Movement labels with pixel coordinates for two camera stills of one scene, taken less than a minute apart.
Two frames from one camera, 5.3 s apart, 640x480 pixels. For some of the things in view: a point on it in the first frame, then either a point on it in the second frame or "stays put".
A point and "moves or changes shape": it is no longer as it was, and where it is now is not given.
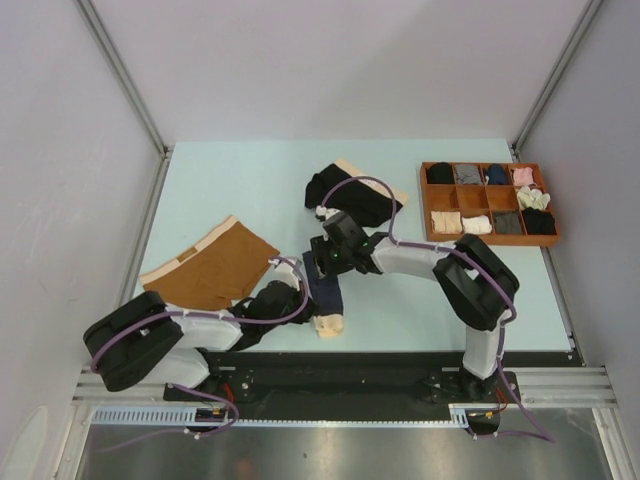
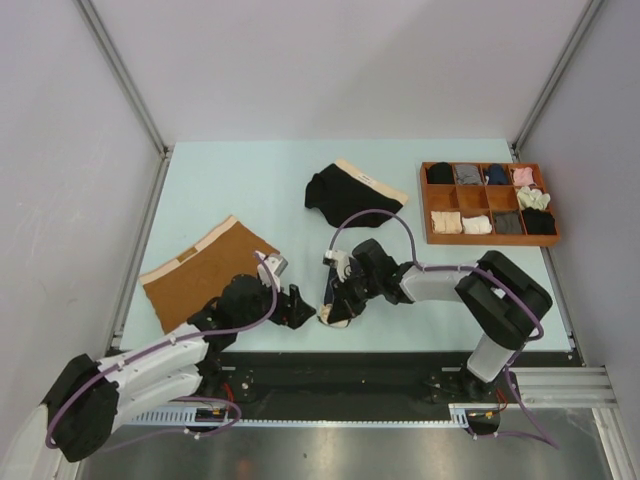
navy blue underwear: (326, 295) moves or changes shape
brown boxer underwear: (227, 263) stays put
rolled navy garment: (496, 174) stays put
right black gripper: (321, 255) → (343, 288)
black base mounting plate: (344, 381) stays put
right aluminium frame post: (565, 62) stays put
